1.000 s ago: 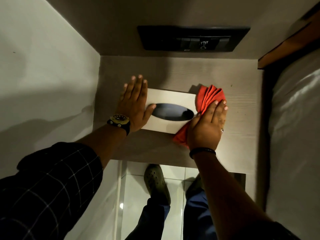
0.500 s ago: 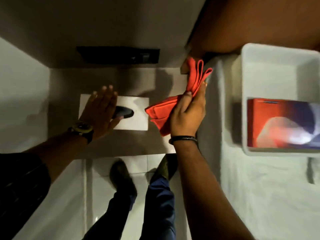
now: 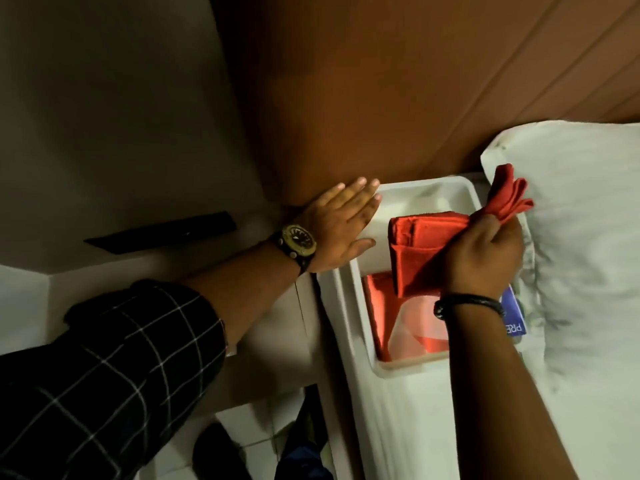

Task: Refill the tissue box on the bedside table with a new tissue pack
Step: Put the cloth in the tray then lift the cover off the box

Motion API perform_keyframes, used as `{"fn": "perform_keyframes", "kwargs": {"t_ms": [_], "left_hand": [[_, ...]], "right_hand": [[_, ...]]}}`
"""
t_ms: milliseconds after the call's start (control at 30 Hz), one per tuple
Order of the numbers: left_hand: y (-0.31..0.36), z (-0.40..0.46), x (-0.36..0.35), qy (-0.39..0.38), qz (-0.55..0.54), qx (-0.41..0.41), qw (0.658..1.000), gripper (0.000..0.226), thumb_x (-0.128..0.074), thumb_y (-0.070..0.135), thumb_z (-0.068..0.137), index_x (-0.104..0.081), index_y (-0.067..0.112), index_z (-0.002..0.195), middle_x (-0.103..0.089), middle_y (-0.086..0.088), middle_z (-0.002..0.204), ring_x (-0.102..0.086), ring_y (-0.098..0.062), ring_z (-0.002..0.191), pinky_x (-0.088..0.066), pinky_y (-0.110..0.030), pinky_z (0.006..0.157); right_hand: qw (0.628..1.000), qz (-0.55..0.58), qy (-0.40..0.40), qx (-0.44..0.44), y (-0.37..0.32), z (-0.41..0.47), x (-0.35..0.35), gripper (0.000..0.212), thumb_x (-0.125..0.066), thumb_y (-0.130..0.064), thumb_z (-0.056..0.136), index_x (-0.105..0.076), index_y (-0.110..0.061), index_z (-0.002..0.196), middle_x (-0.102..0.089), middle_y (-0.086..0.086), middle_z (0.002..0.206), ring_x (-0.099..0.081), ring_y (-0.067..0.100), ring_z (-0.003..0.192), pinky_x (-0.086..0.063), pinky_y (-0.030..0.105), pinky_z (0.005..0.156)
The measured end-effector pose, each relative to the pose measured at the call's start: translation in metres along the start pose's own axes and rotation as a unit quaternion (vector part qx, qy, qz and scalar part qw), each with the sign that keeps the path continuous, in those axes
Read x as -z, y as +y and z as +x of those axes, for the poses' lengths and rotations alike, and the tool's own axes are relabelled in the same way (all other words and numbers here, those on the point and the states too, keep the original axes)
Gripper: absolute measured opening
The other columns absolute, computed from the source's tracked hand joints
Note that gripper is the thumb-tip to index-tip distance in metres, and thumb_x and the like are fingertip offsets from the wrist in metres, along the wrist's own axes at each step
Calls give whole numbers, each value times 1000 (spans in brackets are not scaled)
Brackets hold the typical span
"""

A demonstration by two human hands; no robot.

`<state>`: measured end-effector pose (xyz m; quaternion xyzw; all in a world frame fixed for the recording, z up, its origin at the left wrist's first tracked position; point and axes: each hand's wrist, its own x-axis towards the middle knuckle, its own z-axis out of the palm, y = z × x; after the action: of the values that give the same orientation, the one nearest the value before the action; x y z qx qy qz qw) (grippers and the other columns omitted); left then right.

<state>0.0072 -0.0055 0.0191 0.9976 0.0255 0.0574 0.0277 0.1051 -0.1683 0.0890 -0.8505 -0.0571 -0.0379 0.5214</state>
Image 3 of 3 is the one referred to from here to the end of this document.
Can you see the flat red cloth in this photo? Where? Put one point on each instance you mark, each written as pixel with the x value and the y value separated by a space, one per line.
pixel 395 324

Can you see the person's right fingers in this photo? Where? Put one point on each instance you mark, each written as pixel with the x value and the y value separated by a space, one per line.
pixel 495 228

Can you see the red cloth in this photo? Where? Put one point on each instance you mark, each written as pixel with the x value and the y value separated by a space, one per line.
pixel 420 244
pixel 395 324

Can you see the dark blue trouser leg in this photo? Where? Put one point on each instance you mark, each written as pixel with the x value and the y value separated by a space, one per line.
pixel 305 444

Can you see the person's right forearm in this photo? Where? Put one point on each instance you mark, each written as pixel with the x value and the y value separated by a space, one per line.
pixel 500 394

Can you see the flat black remote control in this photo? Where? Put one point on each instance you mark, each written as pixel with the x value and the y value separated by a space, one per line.
pixel 160 233

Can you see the white plastic tray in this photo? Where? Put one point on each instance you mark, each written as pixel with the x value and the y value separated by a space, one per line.
pixel 345 304

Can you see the person's left little finger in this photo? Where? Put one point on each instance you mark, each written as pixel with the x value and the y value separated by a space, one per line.
pixel 332 190

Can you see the person's left middle finger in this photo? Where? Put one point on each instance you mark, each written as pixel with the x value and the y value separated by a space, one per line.
pixel 361 197

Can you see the person's right hand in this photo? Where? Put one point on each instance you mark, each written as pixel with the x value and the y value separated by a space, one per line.
pixel 480 259

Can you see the black checked shirt sleeve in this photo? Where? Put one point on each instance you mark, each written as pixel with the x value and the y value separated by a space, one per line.
pixel 100 384

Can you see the person's left hand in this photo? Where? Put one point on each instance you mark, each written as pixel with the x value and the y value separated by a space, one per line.
pixel 335 229

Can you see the white pillow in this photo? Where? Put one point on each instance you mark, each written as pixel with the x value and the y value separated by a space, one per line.
pixel 585 244

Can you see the black shoe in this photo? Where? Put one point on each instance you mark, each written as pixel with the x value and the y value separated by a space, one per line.
pixel 217 454

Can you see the black and gold wristwatch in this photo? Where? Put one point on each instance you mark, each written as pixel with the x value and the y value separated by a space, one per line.
pixel 298 239

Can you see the white bed sheet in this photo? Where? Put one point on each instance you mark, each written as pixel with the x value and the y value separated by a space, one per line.
pixel 400 424

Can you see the person's left thumb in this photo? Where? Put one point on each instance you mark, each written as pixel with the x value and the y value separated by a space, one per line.
pixel 361 248

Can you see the person's left forearm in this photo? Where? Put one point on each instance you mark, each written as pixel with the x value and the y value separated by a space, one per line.
pixel 240 294

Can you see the blue card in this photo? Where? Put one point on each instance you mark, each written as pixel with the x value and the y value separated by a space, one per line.
pixel 515 314

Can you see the brown wooden headboard panel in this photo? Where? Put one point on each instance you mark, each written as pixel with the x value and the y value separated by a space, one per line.
pixel 400 84

